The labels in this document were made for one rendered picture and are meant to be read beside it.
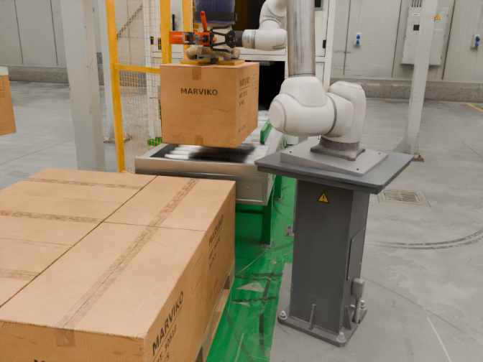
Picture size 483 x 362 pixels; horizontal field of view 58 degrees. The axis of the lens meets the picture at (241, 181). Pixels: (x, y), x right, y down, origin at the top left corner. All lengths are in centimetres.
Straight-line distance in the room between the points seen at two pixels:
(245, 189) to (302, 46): 87
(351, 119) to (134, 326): 105
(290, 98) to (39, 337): 105
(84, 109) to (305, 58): 194
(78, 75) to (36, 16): 1046
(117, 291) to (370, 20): 1005
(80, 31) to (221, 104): 130
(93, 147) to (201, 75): 128
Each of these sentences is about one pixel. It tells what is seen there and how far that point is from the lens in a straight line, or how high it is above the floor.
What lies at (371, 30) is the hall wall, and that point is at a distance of 1086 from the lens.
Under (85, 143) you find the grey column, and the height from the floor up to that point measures 49.
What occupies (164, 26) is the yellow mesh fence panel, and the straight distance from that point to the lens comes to 296.
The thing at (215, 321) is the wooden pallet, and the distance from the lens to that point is 199.
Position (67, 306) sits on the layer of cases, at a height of 54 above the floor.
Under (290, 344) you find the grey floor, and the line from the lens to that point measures 192.
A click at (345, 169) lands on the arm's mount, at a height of 76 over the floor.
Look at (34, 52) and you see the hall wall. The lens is 1370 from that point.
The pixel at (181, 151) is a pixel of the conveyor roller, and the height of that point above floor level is 55.
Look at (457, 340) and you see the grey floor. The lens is 216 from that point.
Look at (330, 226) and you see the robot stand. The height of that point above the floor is 50.
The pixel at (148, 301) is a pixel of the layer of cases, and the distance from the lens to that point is 119.
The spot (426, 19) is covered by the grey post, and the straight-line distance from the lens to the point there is 499.
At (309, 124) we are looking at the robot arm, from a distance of 156.
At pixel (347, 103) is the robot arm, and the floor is 98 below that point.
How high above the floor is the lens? 119
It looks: 18 degrees down
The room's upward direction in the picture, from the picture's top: 1 degrees clockwise
